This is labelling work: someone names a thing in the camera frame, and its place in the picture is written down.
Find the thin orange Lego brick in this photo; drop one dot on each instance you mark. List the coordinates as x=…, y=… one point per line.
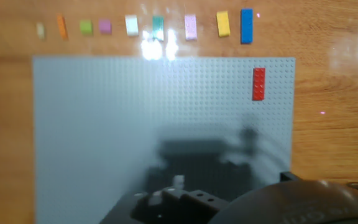
x=62, y=27

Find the grey Lego baseplate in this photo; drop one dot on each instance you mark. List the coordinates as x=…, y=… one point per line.
x=104, y=124

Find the blue long Lego brick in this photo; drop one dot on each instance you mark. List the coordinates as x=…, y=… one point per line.
x=246, y=25

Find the small lime Lego brick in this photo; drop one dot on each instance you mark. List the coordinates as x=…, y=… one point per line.
x=86, y=27

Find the tiny beige Lego brick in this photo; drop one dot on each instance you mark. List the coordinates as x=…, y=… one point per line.
x=40, y=31

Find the red long Lego brick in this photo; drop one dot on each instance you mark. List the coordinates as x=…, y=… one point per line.
x=258, y=84

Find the dark green Lego brick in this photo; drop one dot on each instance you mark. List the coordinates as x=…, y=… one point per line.
x=158, y=27

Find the yellow Lego brick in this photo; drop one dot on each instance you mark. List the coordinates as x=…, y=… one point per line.
x=223, y=24

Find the white Lego brick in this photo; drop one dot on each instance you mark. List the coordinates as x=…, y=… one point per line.
x=131, y=25

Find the small magenta Lego brick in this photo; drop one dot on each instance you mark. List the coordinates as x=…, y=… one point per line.
x=105, y=26

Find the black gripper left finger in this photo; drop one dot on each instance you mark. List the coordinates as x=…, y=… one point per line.
x=179, y=208

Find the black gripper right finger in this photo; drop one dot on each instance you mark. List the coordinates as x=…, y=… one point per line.
x=289, y=176

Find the light pink Lego brick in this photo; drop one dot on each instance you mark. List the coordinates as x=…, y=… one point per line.
x=190, y=27

